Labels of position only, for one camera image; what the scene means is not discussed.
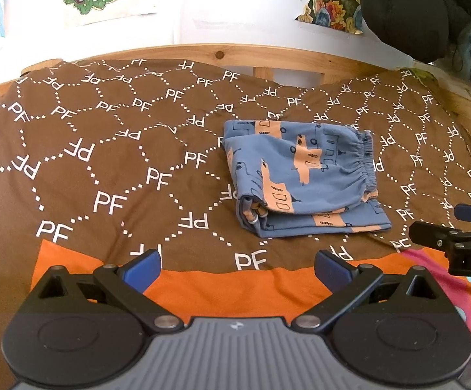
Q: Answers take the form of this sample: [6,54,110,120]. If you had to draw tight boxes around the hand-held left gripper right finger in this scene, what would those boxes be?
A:
[292,250,460,331]

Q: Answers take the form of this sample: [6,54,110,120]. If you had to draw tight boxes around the floral cartoon wall poster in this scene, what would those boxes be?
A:
[294,0,366,35]

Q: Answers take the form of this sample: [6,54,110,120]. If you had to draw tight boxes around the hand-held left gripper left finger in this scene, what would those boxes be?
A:
[16,249,185,331]

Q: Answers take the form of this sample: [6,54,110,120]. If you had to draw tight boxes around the black cloth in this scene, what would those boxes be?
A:
[359,0,471,63]

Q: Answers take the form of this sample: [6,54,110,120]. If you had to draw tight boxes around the blue printed pants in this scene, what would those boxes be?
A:
[222,120,392,238]

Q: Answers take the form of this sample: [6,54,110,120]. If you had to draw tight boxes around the orange colourful bedsheet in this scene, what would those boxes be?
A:
[32,239,471,342]

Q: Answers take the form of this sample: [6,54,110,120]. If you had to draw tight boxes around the wooden bed frame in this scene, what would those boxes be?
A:
[0,45,471,163]

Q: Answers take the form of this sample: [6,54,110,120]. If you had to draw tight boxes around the brown printed blanket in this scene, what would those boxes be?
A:
[0,58,471,274]

